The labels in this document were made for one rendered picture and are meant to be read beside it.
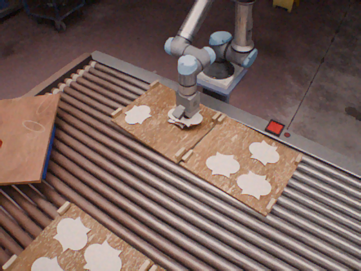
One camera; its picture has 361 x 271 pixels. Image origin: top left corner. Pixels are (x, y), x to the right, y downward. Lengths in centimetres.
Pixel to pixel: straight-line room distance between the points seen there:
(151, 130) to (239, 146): 40
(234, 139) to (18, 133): 95
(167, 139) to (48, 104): 59
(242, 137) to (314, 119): 168
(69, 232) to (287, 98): 246
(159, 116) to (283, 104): 178
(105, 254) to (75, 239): 13
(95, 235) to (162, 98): 76
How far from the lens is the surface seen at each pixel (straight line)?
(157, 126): 142
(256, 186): 123
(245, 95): 303
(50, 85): 181
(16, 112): 156
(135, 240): 114
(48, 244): 121
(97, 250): 113
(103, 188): 127
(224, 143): 135
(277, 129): 147
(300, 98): 316
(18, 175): 129
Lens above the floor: 197
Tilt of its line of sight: 48 degrees down
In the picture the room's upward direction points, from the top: 1 degrees counter-clockwise
